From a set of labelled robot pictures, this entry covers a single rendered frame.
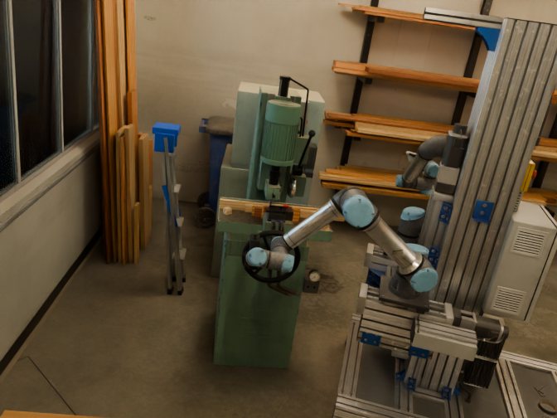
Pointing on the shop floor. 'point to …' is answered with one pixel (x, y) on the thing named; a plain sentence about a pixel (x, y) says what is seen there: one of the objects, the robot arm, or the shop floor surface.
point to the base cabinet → (254, 317)
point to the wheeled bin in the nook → (217, 137)
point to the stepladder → (163, 137)
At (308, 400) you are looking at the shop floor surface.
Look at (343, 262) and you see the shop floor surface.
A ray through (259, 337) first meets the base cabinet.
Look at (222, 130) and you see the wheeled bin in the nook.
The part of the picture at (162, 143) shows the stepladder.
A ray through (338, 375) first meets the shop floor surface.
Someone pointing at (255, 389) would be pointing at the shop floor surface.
